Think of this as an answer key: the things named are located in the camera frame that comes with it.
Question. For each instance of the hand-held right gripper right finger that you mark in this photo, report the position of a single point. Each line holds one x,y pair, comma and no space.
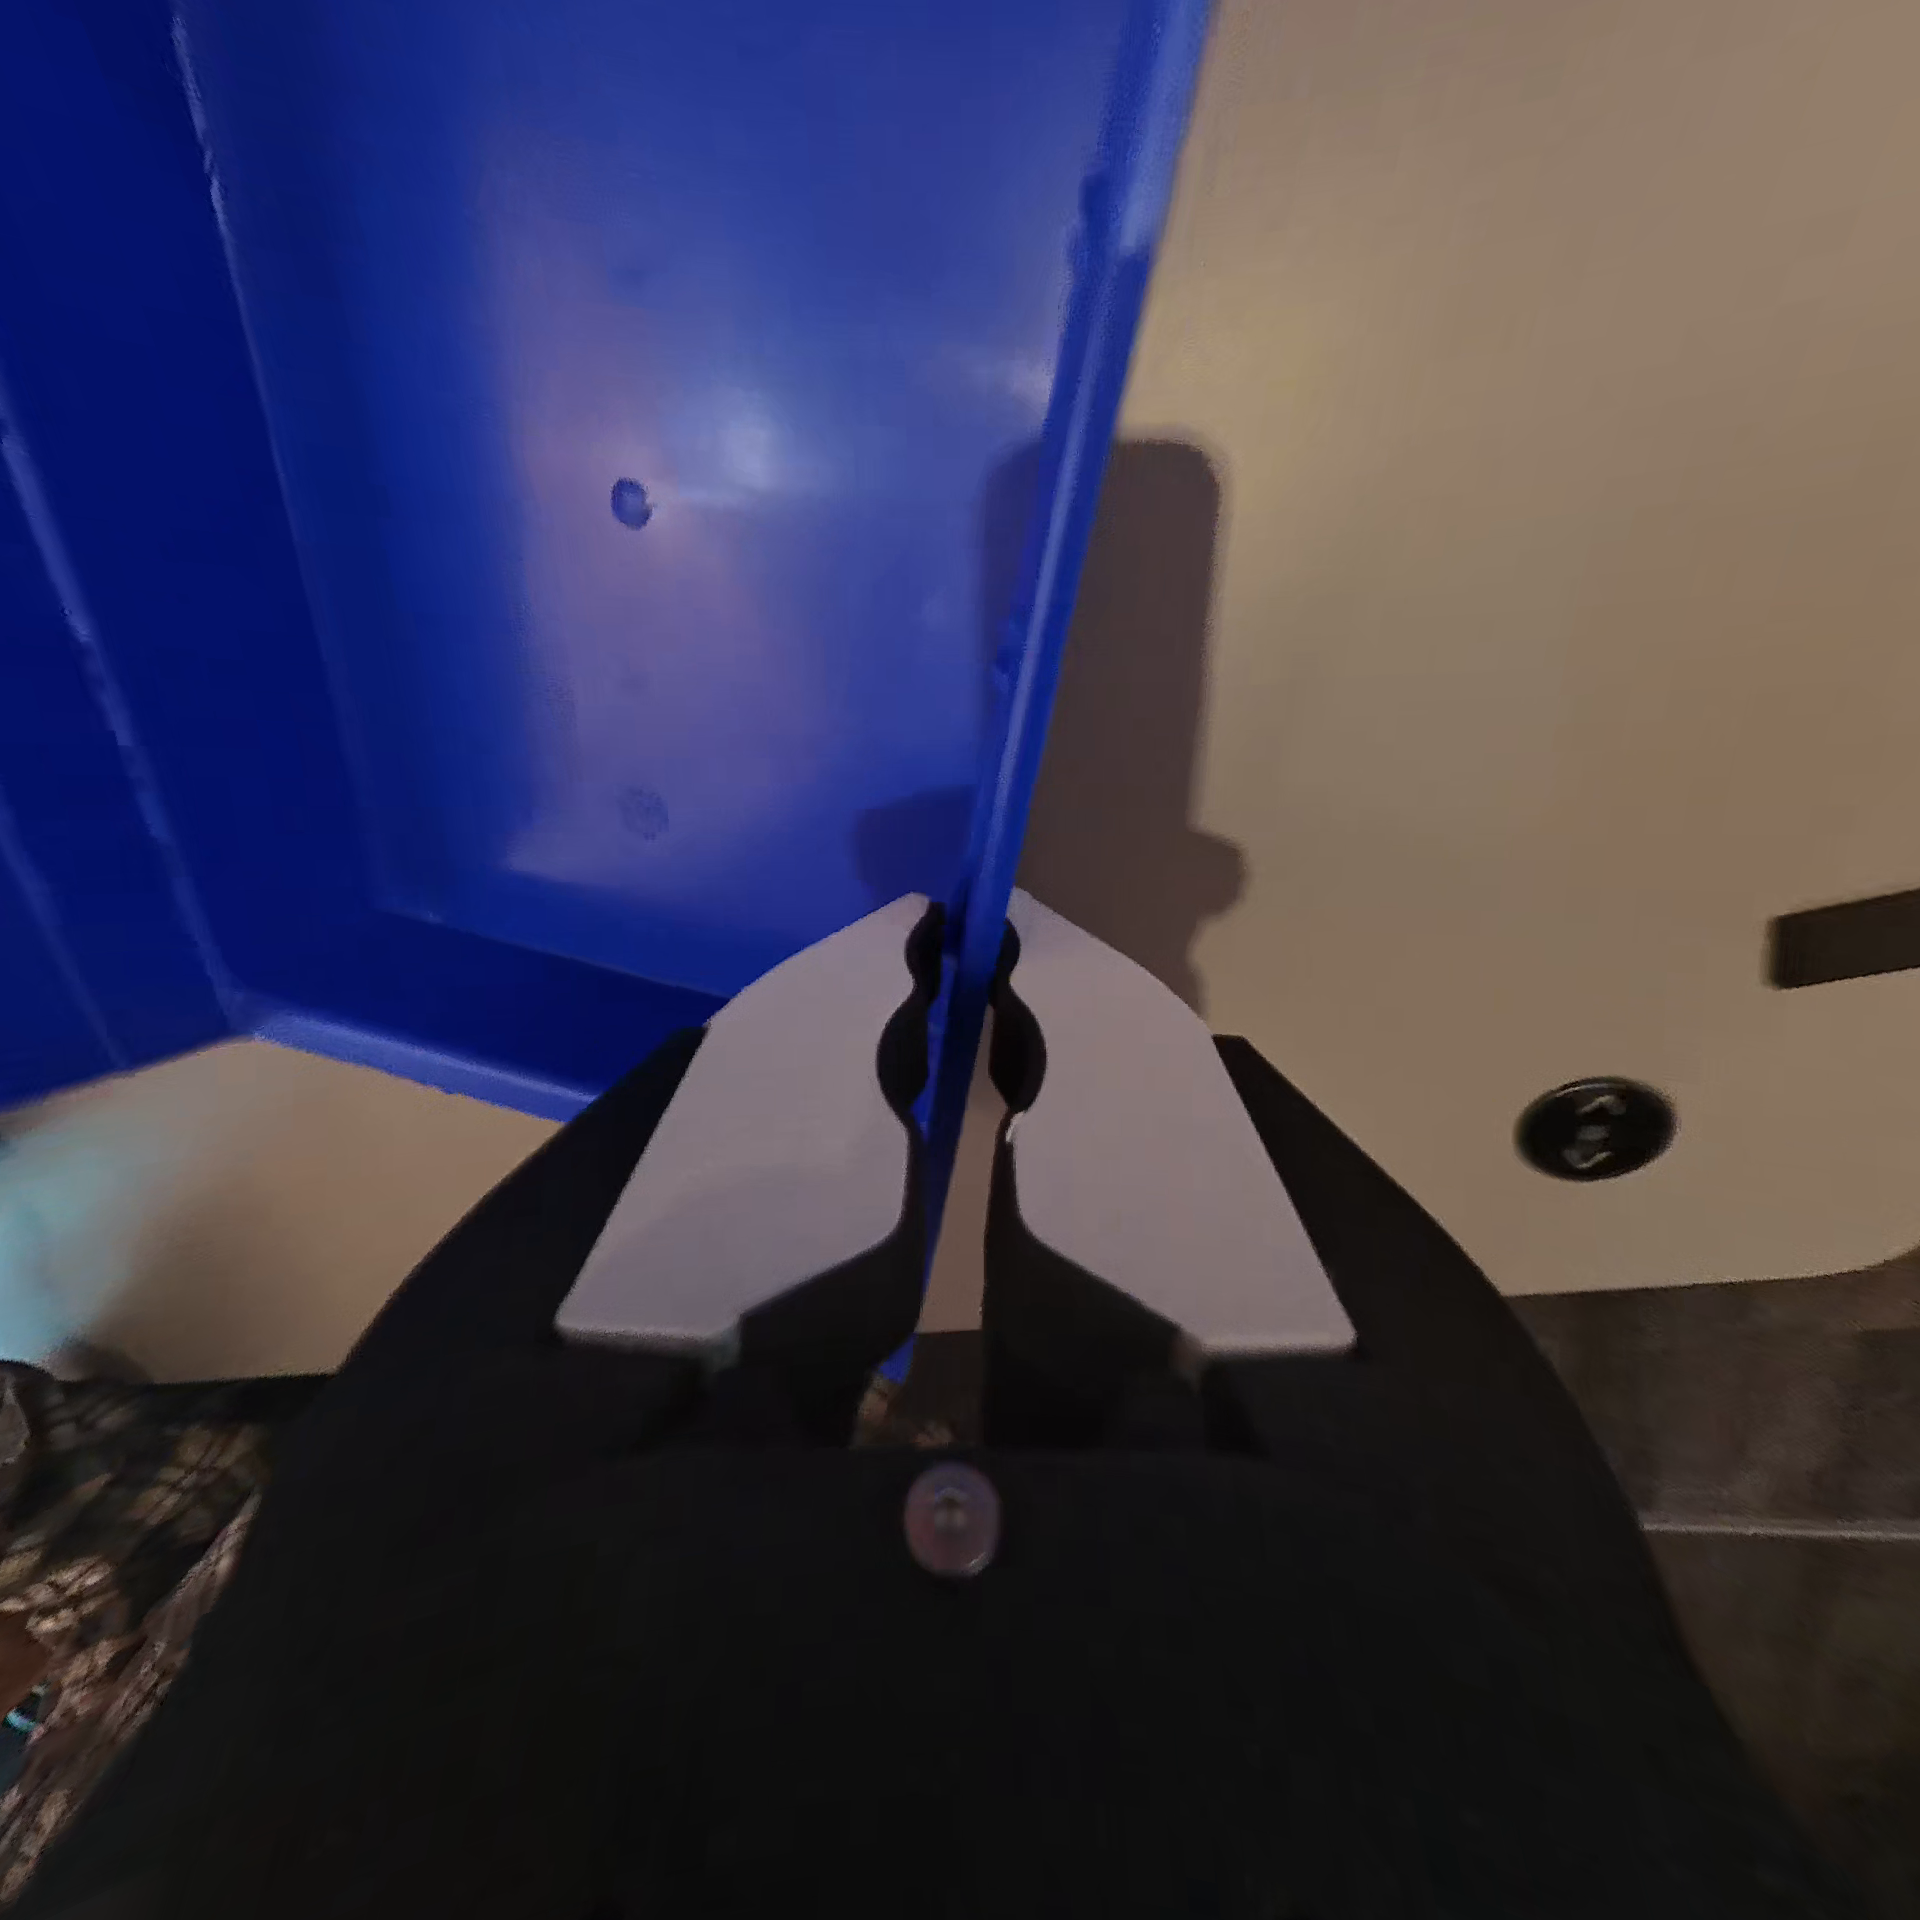
1154,1155

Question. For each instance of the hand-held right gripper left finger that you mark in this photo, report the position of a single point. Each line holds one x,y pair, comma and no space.
751,1140

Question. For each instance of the blue plastic bin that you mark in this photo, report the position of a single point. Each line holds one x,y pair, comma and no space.
599,450

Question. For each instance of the black round table grommet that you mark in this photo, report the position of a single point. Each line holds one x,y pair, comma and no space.
1594,1127

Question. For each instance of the pale blue blurred object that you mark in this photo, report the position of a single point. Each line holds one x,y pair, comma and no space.
32,1229

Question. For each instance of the person's camouflage clothing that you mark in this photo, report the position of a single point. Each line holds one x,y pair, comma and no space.
119,1529

